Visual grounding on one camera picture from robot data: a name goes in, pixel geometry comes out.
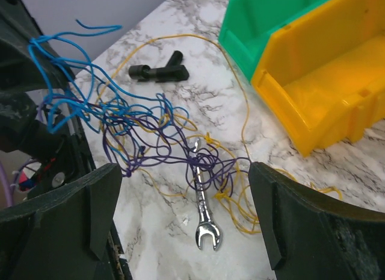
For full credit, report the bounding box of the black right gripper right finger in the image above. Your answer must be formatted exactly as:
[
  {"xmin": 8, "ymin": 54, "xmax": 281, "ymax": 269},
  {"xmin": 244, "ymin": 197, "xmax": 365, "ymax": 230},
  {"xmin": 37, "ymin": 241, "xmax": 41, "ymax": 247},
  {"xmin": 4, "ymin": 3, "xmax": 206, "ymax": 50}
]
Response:
[{"xmin": 248, "ymin": 162, "xmax": 384, "ymax": 279}]

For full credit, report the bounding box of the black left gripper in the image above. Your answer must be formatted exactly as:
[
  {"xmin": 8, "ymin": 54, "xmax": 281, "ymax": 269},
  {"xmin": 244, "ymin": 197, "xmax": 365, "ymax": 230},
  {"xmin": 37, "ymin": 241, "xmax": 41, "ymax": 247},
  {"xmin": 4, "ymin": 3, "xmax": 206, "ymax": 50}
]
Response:
[{"xmin": 1, "ymin": 0, "xmax": 95, "ymax": 199}]

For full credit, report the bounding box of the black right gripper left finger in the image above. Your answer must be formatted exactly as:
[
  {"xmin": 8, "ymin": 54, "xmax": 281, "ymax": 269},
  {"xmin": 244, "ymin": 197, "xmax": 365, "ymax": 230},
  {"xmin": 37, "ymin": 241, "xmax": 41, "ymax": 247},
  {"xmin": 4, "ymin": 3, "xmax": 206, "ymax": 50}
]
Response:
[{"xmin": 1, "ymin": 164, "xmax": 122, "ymax": 279}]

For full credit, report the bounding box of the purple cable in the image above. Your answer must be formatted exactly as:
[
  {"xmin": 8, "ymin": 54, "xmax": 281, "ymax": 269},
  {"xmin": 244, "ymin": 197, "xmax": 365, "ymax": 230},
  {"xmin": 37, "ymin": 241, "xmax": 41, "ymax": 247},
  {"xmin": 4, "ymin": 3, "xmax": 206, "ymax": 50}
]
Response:
[{"xmin": 38, "ymin": 93, "xmax": 252, "ymax": 199}]

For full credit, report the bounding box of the yellow cable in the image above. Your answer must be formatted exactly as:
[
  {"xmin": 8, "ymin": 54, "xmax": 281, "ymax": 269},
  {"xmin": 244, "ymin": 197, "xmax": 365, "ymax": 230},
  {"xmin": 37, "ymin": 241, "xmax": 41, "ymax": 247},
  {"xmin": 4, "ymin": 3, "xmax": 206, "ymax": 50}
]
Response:
[{"xmin": 96, "ymin": 34, "xmax": 343, "ymax": 234}]

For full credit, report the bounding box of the yellow plastic bin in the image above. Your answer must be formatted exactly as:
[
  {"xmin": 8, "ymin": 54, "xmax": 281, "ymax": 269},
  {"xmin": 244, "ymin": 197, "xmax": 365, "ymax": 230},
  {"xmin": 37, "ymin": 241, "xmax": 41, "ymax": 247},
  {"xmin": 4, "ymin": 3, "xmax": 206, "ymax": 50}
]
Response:
[{"xmin": 251, "ymin": 0, "xmax": 384, "ymax": 156}]

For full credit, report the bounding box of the green plastic bin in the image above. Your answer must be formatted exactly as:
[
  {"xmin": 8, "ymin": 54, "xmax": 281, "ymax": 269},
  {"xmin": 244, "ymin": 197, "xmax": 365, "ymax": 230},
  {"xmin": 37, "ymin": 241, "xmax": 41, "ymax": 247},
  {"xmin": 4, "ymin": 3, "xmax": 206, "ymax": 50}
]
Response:
[{"xmin": 218, "ymin": 0, "xmax": 329, "ymax": 80}]

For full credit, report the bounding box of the silver open-end wrench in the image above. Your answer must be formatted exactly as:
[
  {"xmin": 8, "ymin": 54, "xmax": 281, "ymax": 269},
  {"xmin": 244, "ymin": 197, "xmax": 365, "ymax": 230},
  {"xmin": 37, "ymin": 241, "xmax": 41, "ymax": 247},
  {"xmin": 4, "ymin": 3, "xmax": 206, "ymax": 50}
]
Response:
[{"xmin": 189, "ymin": 138, "xmax": 223, "ymax": 251}]

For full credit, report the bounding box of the black socket T-handle tool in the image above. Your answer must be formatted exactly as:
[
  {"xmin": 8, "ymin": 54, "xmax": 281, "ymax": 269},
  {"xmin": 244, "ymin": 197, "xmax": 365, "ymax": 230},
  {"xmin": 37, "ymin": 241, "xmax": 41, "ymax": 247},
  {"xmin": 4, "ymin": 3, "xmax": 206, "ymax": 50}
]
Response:
[{"xmin": 128, "ymin": 51, "xmax": 189, "ymax": 83}]

